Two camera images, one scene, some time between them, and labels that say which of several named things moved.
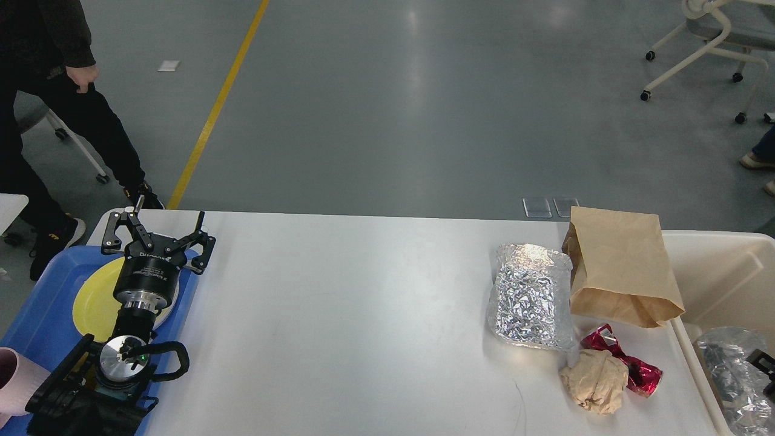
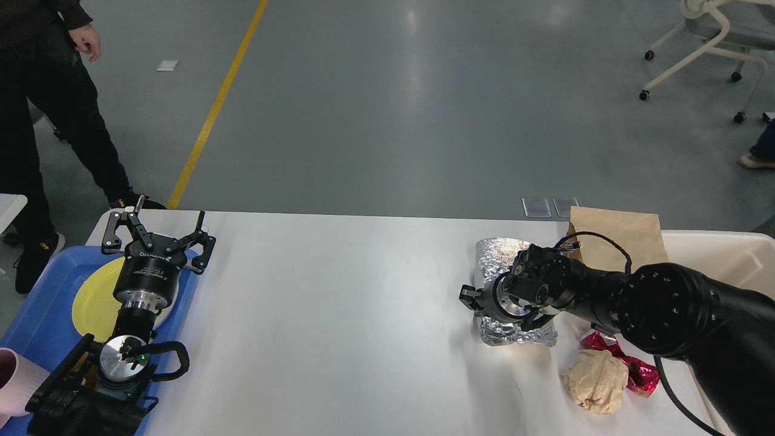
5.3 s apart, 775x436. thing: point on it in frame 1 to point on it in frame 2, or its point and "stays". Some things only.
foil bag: [530, 301] to [494, 258]
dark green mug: [125, 394] stays
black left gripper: [148, 279] stays
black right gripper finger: [767, 363] to [467, 295]
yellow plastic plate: [96, 307] stays
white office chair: [732, 29] stays
